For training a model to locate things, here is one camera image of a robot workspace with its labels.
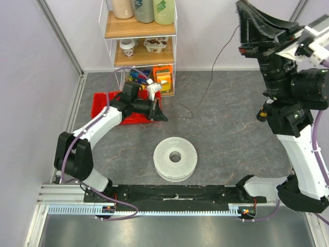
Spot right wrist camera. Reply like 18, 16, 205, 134
295, 14, 328, 68

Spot grey green bottle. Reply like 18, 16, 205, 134
132, 0, 154, 23

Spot white perforated spool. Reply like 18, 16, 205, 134
153, 137, 198, 182

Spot thin brown cable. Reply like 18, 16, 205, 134
178, 25, 241, 119

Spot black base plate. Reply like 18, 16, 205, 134
83, 184, 267, 212

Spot beige bottle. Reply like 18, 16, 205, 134
112, 0, 134, 19

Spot white pudding cup pack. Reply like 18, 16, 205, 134
143, 37, 169, 54

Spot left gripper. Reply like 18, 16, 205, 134
131, 96, 167, 122

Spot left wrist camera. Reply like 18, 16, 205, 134
147, 78, 162, 101

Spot blue green sponge pack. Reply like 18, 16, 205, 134
128, 68, 151, 84

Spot white wire wooden shelf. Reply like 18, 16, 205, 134
99, 1, 177, 96

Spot light green bottle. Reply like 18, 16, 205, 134
153, 0, 175, 25

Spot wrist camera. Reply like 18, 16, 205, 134
295, 14, 328, 68
147, 78, 162, 101

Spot red compartment bin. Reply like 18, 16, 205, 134
90, 90, 154, 125

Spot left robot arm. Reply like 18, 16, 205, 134
54, 80, 168, 202

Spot white paper cup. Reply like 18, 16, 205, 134
119, 39, 135, 57

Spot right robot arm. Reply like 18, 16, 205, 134
236, 1, 328, 214

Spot grey cable duct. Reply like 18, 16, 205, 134
48, 205, 251, 216

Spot orange yellow sponge box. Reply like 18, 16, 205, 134
153, 65, 173, 96

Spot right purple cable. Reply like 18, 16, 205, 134
241, 59, 329, 227

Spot black yellow can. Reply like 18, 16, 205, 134
256, 106, 268, 122

